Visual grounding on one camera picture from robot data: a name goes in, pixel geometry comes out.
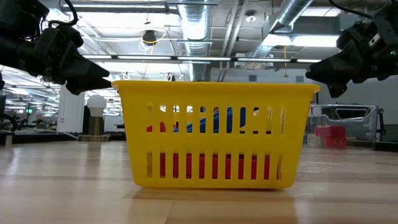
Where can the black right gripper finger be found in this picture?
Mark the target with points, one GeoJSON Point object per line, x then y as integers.
{"type": "Point", "coordinates": [335, 68]}
{"type": "Point", "coordinates": [338, 89]}

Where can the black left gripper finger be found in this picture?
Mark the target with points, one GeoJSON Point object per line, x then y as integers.
{"type": "Point", "coordinates": [90, 86]}
{"type": "Point", "coordinates": [90, 70]}

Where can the red plug charger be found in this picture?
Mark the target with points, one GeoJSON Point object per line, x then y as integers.
{"type": "Point", "coordinates": [329, 131]}
{"type": "Point", "coordinates": [335, 142]}

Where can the blue card pack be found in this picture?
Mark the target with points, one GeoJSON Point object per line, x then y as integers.
{"type": "Point", "coordinates": [229, 119]}

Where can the red card pack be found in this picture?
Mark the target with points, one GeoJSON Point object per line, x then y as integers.
{"type": "Point", "coordinates": [188, 166]}

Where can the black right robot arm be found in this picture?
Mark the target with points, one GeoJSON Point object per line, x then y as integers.
{"type": "Point", "coordinates": [390, 15]}

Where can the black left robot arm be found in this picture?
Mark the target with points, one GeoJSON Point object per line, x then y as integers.
{"type": "Point", "coordinates": [15, 18]}

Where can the white bulb lamp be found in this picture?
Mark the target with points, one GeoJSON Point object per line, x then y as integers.
{"type": "Point", "coordinates": [95, 107]}

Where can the white column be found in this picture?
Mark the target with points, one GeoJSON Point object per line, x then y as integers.
{"type": "Point", "coordinates": [70, 112]}

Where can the bright ceiling light panel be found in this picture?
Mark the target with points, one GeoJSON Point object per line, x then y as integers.
{"type": "Point", "coordinates": [311, 40]}

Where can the clear plastic bin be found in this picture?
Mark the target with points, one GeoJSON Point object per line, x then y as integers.
{"type": "Point", "coordinates": [357, 124]}

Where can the round ceiling sensor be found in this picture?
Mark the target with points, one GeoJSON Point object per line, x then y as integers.
{"type": "Point", "coordinates": [250, 18]}

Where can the long ceiling light strip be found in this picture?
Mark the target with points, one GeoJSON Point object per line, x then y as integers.
{"type": "Point", "coordinates": [202, 58]}

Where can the yellow slotted plastic basket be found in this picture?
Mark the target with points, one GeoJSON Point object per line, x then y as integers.
{"type": "Point", "coordinates": [217, 93]}

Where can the silver smooth ceiling duct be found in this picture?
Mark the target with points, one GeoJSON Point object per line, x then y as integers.
{"type": "Point", "coordinates": [292, 9]}

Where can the silver ribbed ceiling duct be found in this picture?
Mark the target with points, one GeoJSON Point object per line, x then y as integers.
{"type": "Point", "coordinates": [194, 31]}

